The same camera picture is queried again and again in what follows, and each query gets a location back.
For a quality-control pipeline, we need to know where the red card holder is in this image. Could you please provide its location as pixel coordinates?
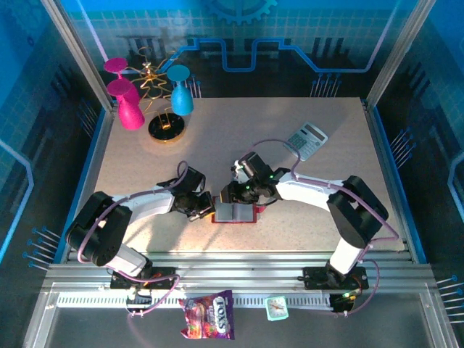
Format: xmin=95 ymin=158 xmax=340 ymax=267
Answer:
xmin=211 ymin=197 xmax=265 ymax=225

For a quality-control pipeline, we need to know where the grey desk calculator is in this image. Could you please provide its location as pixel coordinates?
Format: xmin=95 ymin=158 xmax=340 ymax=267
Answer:
xmin=282 ymin=120 xmax=329 ymax=162

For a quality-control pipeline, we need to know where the purple candy bag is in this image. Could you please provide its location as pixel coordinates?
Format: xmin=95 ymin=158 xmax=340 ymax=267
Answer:
xmin=178 ymin=289 xmax=236 ymax=341

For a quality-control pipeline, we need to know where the blue wine glass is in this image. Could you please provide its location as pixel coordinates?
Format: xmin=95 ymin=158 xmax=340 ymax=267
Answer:
xmin=166 ymin=65 xmax=194 ymax=117

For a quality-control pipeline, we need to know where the small teal alarm clock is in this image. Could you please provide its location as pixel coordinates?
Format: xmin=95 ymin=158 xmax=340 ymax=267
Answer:
xmin=263 ymin=295 xmax=290 ymax=322

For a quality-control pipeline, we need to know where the pink wine glass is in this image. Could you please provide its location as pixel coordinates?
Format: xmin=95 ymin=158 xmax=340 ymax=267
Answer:
xmin=106 ymin=78 xmax=146 ymax=131
xmin=103 ymin=57 xmax=141 ymax=106

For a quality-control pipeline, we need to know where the small black electronics box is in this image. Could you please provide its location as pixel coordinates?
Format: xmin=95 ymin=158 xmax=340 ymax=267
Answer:
xmin=330 ymin=291 xmax=359 ymax=315

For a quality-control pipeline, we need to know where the aluminium enclosure frame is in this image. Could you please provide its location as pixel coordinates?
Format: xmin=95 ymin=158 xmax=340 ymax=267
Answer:
xmin=21 ymin=0 xmax=461 ymax=348

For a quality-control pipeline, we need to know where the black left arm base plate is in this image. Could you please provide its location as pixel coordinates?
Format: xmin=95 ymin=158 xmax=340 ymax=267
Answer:
xmin=109 ymin=266 xmax=179 ymax=291

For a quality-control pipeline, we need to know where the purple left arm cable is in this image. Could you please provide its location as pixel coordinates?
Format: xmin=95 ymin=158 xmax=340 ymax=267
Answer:
xmin=75 ymin=161 xmax=189 ymax=320

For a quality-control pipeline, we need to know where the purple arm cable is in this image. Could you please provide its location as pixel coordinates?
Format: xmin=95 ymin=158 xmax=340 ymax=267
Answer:
xmin=75 ymin=161 xmax=189 ymax=320
xmin=248 ymin=138 xmax=399 ymax=318

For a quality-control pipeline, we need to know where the gold wire wine glass rack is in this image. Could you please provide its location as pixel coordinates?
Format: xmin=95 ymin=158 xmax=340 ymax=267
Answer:
xmin=129 ymin=45 xmax=188 ymax=145

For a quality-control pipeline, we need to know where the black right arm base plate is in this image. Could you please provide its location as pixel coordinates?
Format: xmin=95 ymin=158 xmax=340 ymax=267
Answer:
xmin=297 ymin=265 xmax=370 ymax=291

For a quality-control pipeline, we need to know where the white slotted cable duct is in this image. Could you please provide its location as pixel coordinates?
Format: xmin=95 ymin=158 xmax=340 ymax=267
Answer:
xmin=57 ymin=294 xmax=334 ymax=310

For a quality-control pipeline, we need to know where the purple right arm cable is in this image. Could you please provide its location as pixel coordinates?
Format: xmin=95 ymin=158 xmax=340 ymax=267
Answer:
xmin=248 ymin=138 xmax=399 ymax=318

